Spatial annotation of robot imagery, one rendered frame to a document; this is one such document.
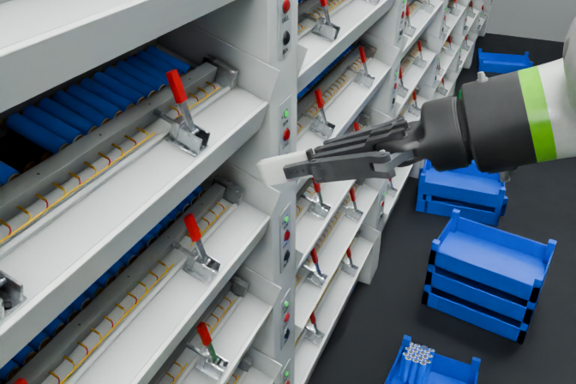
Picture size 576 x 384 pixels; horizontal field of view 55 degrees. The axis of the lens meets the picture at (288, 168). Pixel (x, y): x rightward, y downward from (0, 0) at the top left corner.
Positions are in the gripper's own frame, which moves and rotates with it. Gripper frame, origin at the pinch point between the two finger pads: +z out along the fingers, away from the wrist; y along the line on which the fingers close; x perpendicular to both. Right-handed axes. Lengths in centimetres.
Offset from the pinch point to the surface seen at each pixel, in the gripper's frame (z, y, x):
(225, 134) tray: 6.6, 0.8, 5.6
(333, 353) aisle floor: 34, 62, -76
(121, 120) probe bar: 12.4, -8.8, 11.9
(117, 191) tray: 11.0, -15.3, 6.3
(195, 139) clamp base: 6.8, -5.5, 7.2
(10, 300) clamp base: 11.5, -30.1, 4.1
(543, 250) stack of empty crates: -23, 98, -73
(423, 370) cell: 9, 56, -78
